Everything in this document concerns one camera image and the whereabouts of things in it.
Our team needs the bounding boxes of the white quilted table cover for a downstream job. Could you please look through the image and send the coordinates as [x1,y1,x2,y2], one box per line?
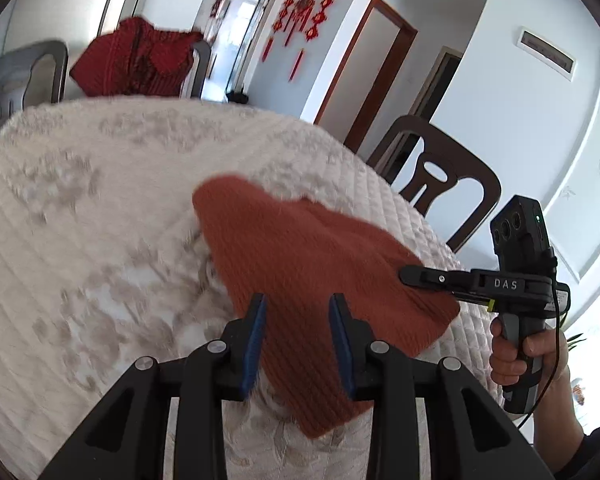
[0,95,504,480]

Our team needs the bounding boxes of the red checkered garment on chair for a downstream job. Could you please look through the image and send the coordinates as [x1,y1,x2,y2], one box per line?
[70,16,204,98]

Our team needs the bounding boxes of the person's right hand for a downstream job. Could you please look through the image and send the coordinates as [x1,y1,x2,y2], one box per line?
[489,320,570,387]

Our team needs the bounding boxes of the person's right forearm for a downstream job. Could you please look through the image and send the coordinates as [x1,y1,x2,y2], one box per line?
[533,367,584,472]

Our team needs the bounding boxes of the chair under red garment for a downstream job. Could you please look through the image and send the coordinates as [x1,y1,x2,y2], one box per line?
[182,40,212,99]

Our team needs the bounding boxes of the grey plastic chair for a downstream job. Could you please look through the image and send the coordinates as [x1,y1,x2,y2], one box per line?
[0,39,69,127]

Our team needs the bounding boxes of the brown wooden door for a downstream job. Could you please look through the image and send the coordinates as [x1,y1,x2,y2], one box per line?
[314,0,417,152]

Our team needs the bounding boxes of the red Chinese knot decorations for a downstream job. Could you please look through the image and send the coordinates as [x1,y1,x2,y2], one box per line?
[261,0,334,63]

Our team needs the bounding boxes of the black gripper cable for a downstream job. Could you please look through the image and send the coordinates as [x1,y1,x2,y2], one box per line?
[517,246,569,428]

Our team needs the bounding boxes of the rust orange knit sweater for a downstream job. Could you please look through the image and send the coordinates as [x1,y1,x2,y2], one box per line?
[193,176,460,439]

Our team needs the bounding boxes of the dark brown wooden chair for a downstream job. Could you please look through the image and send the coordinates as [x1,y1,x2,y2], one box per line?
[367,115,502,252]

